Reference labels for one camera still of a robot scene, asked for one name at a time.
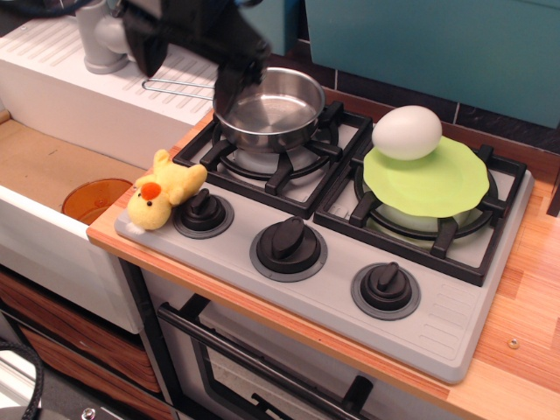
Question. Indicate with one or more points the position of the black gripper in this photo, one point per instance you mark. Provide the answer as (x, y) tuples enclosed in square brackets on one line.
[(215, 30)]

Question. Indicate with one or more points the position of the white egg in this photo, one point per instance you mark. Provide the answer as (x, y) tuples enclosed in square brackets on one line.
[(407, 133)]

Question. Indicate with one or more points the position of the silver metal pan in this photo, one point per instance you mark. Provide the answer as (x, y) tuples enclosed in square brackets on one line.
[(277, 115)]

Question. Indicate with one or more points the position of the black left stove knob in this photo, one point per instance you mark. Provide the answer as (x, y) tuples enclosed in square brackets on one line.
[(203, 216)]

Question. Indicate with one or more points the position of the black stove knob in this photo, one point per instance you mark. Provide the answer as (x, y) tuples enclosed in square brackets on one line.
[(385, 291), (289, 251), (203, 216)]

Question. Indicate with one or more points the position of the grey toy stove top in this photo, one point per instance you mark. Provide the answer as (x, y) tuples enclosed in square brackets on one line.
[(438, 338)]

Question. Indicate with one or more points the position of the black middle stove knob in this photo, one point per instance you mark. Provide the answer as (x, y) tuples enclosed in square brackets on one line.
[(289, 251)]

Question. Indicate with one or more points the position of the green plate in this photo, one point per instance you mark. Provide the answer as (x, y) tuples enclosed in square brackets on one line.
[(449, 181)]

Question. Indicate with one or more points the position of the black right stove knob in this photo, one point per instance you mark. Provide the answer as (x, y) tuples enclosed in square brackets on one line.
[(385, 291)]

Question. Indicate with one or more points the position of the grey toy faucet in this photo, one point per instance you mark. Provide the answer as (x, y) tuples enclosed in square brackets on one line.
[(103, 39)]

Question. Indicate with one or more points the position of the white toy sink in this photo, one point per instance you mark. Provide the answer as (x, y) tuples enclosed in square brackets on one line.
[(61, 127)]

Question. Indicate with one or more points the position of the yellow stuffed duck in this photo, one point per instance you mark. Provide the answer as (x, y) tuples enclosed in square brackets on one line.
[(157, 194)]

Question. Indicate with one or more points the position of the black left burner grate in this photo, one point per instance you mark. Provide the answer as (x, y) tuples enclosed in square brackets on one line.
[(294, 181)]

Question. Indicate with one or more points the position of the black burner grate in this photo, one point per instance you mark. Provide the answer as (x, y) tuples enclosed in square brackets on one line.
[(464, 247), (294, 181)]

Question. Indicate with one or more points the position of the orange plastic cup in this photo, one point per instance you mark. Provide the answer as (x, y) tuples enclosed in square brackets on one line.
[(88, 201)]

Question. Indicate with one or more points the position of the wooden drawer fronts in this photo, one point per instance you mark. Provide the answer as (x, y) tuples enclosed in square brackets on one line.
[(88, 350)]

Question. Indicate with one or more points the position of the black right burner grate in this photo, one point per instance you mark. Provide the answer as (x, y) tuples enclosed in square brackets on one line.
[(464, 247)]

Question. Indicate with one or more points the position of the oven door with handle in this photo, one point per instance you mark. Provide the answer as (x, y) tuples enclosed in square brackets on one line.
[(207, 341)]

